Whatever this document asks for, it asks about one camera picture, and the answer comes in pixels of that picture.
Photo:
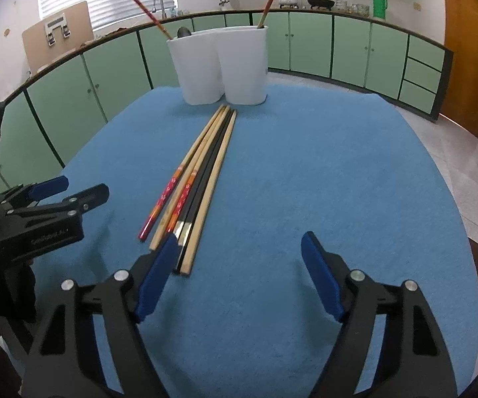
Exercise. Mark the green thermos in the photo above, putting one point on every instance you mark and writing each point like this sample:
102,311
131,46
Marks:
380,4

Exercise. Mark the blue table mat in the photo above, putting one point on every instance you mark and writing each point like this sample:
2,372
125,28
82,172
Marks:
305,174

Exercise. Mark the white twin utensil holder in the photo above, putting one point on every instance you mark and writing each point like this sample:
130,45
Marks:
239,66

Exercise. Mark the black wok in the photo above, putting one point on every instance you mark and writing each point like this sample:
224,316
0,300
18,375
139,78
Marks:
321,2

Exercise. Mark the black chopstick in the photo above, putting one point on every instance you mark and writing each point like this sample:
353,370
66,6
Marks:
192,203
199,203

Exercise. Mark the metal sink faucet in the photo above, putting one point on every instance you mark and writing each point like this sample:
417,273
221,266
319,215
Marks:
161,0

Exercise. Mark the small metal kettle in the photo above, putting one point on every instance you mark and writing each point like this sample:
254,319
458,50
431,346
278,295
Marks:
223,4

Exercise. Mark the metal spoon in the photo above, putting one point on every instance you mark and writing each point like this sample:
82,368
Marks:
184,32

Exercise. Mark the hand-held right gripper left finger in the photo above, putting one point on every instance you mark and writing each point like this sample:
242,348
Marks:
156,275

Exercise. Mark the glass jars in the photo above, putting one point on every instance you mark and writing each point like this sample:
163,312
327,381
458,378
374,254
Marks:
353,8

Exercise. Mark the green lower cabinets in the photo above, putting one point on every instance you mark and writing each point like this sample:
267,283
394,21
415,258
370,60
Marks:
346,49

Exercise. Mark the plain bamboo chopstick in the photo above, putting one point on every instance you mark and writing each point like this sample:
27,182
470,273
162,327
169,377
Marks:
158,238
204,215

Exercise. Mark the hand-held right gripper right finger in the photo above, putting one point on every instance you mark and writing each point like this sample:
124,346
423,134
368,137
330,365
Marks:
321,277

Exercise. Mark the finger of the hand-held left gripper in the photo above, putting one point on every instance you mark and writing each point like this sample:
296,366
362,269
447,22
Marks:
92,197
50,185

